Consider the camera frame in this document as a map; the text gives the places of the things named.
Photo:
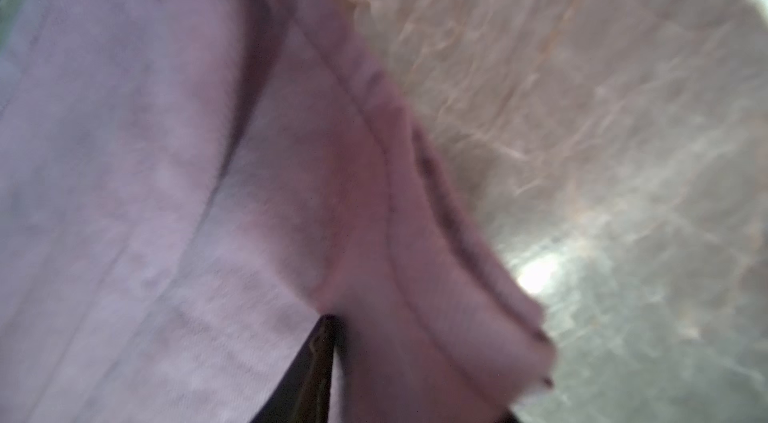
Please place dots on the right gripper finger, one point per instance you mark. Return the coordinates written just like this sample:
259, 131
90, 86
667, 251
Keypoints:
303, 393

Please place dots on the purple trousers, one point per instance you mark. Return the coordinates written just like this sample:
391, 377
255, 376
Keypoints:
188, 186

